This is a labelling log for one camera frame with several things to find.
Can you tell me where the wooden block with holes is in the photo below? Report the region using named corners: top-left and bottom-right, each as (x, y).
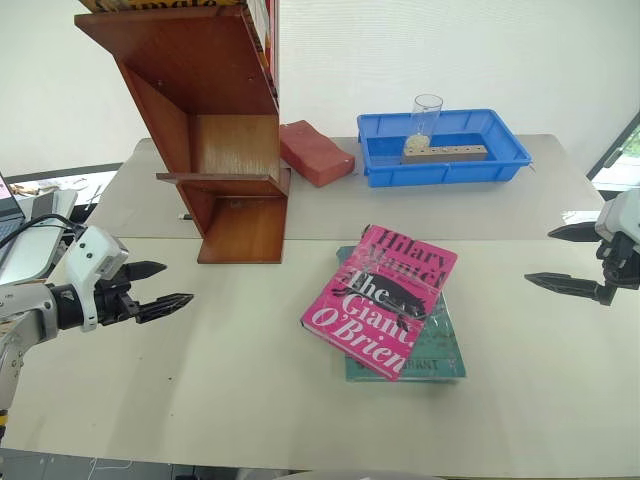
top-left (401, 143), bottom-right (488, 166)

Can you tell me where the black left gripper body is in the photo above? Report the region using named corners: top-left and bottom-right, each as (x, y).
top-left (93, 264), bottom-right (141, 327)

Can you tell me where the teal book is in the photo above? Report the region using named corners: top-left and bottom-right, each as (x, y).
top-left (335, 244), bottom-right (468, 384)

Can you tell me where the brown wooden bookshelf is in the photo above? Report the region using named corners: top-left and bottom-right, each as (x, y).
top-left (73, 4), bottom-right (293, 265)

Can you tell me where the blue plastic bin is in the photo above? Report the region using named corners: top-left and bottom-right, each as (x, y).
top-left (356, 108), bottom-right (533, 189)

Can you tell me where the clear glass cup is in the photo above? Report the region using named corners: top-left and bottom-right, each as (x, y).
top-left (412, 93), bottom-right (444, 151)

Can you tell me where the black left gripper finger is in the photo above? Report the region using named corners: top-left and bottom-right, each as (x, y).
top-left (135, 293), bottom-right (195, 325)
top-left (127, 260), bottom-right (168, 282)

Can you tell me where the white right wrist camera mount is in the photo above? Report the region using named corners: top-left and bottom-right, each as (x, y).
top-left (593, 188), bottom-right (640, 247)

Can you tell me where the red brick block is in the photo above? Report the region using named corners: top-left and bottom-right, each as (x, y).
top-left (278, 119), bottom-right (357, 189)

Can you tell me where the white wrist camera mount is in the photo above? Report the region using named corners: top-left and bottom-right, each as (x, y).
top-left (64, 225), bottom-right (130, 333)
top-left (593, 188), bottom-right (640, 247)

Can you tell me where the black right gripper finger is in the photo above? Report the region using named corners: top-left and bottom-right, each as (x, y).
top-left (523, 271), bottom-right (602, 301)
top-left (547, 222), bottom-right (602, 245)

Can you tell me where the dark window frame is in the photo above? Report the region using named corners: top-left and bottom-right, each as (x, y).
top-left (586, 107), bottom-right (640, 191)

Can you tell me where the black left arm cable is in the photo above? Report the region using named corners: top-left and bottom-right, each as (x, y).
top-left (0, 213), bottom-right (87, 250)

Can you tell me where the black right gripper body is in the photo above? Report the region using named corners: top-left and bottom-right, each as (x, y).
top-left (596, 231), bottom-right (640, 307)

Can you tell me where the open laptop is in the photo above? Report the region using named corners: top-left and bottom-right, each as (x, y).
top-left (0, 172), bottom-right (26, 269)

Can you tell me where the pink Hilary Mantel book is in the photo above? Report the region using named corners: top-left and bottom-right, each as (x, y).
top-left (299, 224), bottom-right (460, 383)

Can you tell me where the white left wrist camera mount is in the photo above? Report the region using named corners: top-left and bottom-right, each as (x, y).
top-left (64, 225), bottom-right (130, 333)

